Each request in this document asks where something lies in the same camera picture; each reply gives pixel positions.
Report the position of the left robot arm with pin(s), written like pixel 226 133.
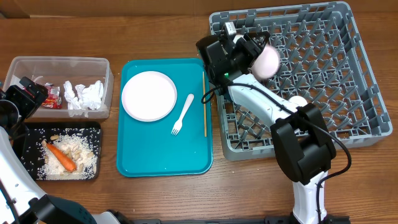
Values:
pixel 23 200

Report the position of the teal serving tray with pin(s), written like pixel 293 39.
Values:
pixel 148 149

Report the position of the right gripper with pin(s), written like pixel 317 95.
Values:
pixel 250 48

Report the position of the food scraps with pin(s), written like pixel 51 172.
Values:
pixel 82 145

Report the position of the clear plastic bin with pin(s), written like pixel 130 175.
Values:
pixel 58 70

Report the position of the white paper cup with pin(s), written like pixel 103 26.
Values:
pixel 298 100

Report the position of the white tissue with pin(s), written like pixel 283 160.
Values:
pixel 90 98
pixel 72 100

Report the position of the white plastic fork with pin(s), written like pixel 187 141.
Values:
pixel 179 123

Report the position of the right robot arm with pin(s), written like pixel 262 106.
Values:
pixel 235 65

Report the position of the wooden chopstick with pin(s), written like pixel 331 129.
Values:
pixel 204 104

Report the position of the orange carrot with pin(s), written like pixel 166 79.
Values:
pixel 65 161

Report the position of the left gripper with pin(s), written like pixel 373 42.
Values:
pixel 29 104

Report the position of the grey dishwasher rack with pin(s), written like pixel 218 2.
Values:
pixel 323 60

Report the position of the red snack wrapper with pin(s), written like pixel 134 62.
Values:
pixel 54 100

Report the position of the black plastic tray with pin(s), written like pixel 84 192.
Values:
pixel 18 145

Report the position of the white bowl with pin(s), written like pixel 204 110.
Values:
pixel 237 37

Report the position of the pink bowl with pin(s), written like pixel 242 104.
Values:
pixel 267 64

